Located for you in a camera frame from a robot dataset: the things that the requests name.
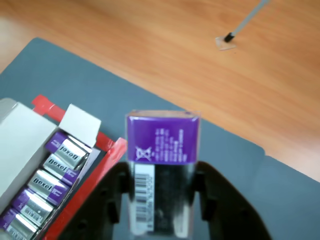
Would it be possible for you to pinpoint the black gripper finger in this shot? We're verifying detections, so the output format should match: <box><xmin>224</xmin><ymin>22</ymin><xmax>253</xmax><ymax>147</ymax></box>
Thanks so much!
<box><xmin>58</xmin><ymin>161</ymin><xmax>131</xmax><ymax>240</ymax></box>
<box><xmin>191</xmin><ymin>161</ymin><xmax>273</xmax><ymax>240</ymax></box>

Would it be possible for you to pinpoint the purple silver 9V battery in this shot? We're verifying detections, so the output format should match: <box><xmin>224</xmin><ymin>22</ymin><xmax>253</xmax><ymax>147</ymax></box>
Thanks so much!
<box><xmin>44</xmin><ymin>131</ymin><xmax>90</xmax><ymax>171</ymax></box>
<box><xmin>27</xmin><ymin>169</ymin><xmax>71</xmax><ymax>206</ymax></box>
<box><xmin>42</xmin><ymin>153</ymin><xmax>84</xmax><ymax>186</ymax></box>
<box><xmin>0</xmin><ymin>208</ymin><xmax>42</xmax><ymax>240</ymax></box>
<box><xmin>11</xmin><ymin>188</ymin><xmax>55</xmax><ymax>229</ymax></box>
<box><xmin>124</xmin><ymin>108</ymin><xmax>202</xmax><ymax>239</ymax></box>

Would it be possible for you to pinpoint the white cardboard battery box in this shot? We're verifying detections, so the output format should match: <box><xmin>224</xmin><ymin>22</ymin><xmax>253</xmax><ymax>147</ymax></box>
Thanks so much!
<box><xmin>0</xmin><ymin>97</ymin><xmax>102</xmax><ymax>240</ymax></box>

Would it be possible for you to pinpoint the grey rubber mat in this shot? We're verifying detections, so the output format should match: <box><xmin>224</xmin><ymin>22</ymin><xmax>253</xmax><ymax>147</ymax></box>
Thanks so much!
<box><xmin>259</xmin><ymin>154</ymin><xmax>320</xmax><ymax>240</ymax></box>
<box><xmin>0</xmin><ymin>37</ymin><xmax>266</xmax><ymax>240</ymax></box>

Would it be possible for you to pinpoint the clear tape patch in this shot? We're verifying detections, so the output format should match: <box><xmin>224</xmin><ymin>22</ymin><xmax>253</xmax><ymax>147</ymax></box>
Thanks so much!
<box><xmin>215</xmin><ymin>35</ymin><xmax>237</xmax><ymax>52</ymax></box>

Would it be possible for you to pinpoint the grey rod with black foot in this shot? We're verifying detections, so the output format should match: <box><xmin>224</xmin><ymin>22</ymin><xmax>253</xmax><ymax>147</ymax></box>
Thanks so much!
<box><xmin>224</xmin><ymin>0</ymin><xmax>273</xmax><ymax>43</ymax></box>

